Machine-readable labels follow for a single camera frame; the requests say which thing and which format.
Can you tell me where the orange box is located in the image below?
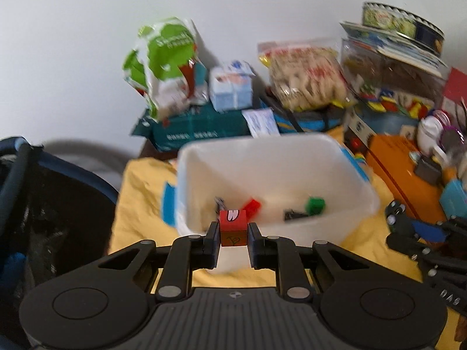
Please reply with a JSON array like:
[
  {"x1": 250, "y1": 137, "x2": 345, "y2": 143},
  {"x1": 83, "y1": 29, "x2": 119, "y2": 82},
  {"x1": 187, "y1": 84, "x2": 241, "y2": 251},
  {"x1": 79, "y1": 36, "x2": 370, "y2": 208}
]
[{"x1": 365, "y1": 134, "x2": 467, "y2": 224}]

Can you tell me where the green white snack bag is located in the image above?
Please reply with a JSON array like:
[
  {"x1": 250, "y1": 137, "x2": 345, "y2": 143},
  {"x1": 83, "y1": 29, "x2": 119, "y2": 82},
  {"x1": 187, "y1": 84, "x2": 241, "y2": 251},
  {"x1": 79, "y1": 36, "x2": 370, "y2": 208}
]
[{"x1": 123, "y1": 16, "x2": 198, "y2": 123}]

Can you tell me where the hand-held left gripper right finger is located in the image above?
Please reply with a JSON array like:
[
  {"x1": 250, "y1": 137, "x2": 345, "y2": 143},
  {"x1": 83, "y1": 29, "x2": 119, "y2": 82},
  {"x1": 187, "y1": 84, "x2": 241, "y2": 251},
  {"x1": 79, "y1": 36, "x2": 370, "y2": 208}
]
[{"x1": 247, "y1": 222, "x2": 422, "y2": 300}]

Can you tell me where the small red printed cube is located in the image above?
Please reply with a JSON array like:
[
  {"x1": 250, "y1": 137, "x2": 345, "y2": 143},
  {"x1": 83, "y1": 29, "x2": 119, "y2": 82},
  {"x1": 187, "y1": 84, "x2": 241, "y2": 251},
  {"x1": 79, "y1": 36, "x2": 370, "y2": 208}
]
[{"x1": 220, "y1": 209, "x2": 249, "y2": 247}]

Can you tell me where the white and blue box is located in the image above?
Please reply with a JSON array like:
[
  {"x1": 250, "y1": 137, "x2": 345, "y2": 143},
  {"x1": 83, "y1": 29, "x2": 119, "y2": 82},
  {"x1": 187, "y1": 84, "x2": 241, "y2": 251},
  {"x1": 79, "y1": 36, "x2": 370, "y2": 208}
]
[{"x1": 209, "y1": 60, "x2": 255, "y2": 112}]

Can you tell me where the small black case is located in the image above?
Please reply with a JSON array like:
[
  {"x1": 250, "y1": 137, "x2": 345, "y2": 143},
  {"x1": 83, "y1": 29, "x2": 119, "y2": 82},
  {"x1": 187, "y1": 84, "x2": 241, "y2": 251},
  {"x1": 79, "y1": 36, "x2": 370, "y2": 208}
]
[{"x1": 415, "y1": 155, "x2": 443, "y2": 185}]

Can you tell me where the clear plastic storage box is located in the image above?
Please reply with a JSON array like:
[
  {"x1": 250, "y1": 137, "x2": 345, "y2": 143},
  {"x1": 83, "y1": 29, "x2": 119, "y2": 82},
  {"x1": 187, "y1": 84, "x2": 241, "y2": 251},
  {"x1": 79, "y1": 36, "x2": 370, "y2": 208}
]
[{"x1": 340, "y1": 21, "x2": 449, "y2": 103}]

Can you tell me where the light blue box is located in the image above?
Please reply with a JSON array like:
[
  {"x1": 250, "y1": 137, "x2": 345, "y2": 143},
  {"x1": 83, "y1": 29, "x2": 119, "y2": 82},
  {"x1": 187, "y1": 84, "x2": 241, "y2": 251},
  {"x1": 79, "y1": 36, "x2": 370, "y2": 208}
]
[{"x1": 439, "y1": 179, "x2": 467, "y2": 220}]

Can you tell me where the colourful puzzle board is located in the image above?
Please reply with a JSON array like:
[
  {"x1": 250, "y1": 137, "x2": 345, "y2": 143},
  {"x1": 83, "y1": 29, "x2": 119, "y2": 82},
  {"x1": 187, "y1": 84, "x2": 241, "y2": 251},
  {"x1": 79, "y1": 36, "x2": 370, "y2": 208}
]
[{"x1": 359, "y1": 87, "x2": 435, "y2": 120}]

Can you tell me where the green toy brick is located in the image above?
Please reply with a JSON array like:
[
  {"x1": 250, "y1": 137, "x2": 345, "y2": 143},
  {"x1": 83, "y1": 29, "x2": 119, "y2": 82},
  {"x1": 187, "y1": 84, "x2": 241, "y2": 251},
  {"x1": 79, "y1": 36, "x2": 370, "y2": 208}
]
[{"x1": 306, "y1": 197, "x2": 326, "y2": 216}]

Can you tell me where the black mesh chair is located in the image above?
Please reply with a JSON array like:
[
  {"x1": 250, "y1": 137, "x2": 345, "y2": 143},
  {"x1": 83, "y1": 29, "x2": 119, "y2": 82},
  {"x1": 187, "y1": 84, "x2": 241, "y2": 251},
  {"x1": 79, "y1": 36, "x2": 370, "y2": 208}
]
[{"x1": 0, "y1": 136, "x2": 119, "y2": 350}]

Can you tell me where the decorated round tin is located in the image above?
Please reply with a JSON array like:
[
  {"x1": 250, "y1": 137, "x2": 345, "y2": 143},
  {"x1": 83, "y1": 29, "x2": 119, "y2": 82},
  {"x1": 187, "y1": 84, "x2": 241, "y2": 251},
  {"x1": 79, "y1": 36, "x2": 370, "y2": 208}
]
[{"x1": 361, "y1": 1, "x2": 446, "y2": 56}]

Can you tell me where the translucent plastic container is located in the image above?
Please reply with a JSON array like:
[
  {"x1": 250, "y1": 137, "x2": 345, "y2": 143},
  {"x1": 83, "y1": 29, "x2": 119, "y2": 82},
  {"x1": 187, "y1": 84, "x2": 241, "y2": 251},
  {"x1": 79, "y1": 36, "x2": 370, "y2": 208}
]
[{"x1": 162, "y1": 133, "x2": 381, "y2": 275}]

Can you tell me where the blue bag with black strap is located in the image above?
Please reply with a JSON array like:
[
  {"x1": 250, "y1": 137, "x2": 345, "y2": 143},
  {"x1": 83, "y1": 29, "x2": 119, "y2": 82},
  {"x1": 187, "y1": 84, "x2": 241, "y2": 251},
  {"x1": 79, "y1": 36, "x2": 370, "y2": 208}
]
[{"x1": 260, "y1": 91, "x2": 351, "y2": 134}]

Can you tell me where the white paper packet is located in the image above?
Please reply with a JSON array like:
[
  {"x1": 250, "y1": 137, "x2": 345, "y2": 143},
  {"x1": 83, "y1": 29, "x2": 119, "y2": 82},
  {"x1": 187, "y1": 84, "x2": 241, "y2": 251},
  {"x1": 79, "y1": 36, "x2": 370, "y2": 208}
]
[{"x1": 241, "y1": 108, "x2": 280, "y2": 138}]

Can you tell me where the long red toy brick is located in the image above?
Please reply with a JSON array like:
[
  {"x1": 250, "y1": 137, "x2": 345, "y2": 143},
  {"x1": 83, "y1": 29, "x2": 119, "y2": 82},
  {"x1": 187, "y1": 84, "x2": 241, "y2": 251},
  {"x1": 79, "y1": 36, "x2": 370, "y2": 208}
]
[{"x1": 242, "y1": 198, "x2": 263, "y2": 224}]

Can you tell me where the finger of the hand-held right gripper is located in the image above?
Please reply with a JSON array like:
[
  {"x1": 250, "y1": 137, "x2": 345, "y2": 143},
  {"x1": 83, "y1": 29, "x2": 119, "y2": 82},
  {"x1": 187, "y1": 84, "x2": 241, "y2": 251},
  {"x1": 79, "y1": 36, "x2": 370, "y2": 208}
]
[
  {"x1": 410, "y1": 216, "x2": 467, "y2": 246},
  {"x1": 386, "y1": 232, "x2": 440, "y2": 264}
]

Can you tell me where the red box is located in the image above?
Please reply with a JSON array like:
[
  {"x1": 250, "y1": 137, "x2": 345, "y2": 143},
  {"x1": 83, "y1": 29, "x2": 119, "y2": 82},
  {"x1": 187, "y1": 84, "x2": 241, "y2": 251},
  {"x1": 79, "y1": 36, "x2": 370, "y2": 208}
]
[{"x1": 442, "y1": 67, "x2": 467, "y2": 118}]

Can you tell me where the yellow cloth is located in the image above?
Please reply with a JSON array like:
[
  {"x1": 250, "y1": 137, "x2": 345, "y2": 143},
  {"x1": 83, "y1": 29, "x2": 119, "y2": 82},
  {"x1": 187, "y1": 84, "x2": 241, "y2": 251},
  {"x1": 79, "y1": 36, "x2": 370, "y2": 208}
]
[{"x1": 109, "y1": 126, "x2": 467, "y2": 350}]

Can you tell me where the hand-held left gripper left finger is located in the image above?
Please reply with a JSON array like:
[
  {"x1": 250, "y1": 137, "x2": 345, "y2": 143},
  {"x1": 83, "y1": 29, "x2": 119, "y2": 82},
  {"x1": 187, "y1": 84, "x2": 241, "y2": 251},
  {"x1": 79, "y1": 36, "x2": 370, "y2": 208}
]
[{"x1": 40, "y1": 222, "x2": 221, "y2": 300}]

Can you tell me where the dark green box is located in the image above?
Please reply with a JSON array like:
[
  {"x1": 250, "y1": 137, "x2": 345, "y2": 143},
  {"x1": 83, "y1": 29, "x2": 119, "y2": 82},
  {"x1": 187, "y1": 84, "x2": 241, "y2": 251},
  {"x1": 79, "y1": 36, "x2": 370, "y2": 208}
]
[{"x1": 131, "y1": 103, "x2": 257, "y2": 153}]

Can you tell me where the clear bag of wooden pieces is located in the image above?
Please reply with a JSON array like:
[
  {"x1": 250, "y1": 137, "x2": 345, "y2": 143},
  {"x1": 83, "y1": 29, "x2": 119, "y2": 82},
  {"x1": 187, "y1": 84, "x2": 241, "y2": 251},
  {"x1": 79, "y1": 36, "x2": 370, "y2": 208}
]
[{"x1": 257, "y1": 38, "x2": 359, "y2": 113}]

